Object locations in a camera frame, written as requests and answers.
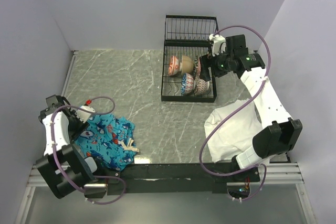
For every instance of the orange floral patterned bowl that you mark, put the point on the orange floral patterned bowl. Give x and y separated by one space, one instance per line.
174 66

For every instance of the blue shark print shorts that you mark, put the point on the blue shark print shorts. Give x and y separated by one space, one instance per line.
109 140

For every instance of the black wire dish rack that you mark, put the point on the black wire dish rack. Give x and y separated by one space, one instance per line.
186 36

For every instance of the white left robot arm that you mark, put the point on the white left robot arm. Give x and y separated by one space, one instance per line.
62 128

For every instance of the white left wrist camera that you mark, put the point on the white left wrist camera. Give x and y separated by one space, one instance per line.
85 112

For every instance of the white cloth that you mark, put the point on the white cloth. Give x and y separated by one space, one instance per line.
236 135

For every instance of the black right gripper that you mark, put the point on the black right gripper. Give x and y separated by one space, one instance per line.
206 61

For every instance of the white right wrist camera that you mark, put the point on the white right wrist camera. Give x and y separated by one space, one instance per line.
218 44

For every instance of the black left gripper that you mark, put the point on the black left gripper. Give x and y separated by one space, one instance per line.
81 126

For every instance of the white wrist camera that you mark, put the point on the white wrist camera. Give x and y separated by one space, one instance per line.
85 112
218 44

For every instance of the grey floral patterned bowl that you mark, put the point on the grey floral patterned bowl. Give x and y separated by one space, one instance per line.
186 65

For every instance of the red geometric patterned bowl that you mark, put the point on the red geometric patterned bowl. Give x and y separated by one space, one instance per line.
201 86

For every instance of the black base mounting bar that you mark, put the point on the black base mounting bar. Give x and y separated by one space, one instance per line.
176 178

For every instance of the blue triangle patterned bowl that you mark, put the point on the blue triangle patterned bowl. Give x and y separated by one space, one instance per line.
187 84

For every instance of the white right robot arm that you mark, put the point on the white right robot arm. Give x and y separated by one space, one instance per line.
280 131

